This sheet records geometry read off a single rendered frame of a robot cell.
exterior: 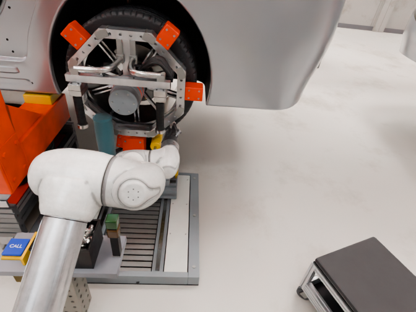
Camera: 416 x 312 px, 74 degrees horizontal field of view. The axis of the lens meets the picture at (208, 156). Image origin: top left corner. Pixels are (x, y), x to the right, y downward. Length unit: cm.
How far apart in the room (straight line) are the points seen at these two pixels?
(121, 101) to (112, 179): 67
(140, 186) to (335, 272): 104
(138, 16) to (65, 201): 95
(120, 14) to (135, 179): 93
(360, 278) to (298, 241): 56
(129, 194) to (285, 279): 126
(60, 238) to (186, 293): 99
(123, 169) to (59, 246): 22
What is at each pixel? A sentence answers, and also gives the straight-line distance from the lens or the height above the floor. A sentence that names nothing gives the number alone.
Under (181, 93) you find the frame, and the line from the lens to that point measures 142.
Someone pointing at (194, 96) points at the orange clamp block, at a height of 84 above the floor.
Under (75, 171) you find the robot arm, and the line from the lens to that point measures 72.
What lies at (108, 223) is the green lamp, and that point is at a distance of 103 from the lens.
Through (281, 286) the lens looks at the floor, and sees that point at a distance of 173.
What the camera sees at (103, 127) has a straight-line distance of 143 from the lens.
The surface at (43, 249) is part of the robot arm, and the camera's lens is 74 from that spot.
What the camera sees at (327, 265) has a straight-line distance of 146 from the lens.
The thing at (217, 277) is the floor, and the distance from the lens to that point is 167.
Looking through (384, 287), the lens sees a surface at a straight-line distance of 153.
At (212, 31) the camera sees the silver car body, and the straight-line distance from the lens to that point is 143.
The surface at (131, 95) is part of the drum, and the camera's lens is 129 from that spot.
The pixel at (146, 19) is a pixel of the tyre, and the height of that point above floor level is 116.
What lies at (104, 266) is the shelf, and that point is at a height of 45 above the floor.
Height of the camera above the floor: 143
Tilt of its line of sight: 36 degrees down
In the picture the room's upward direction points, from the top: 7 degrees clockwise
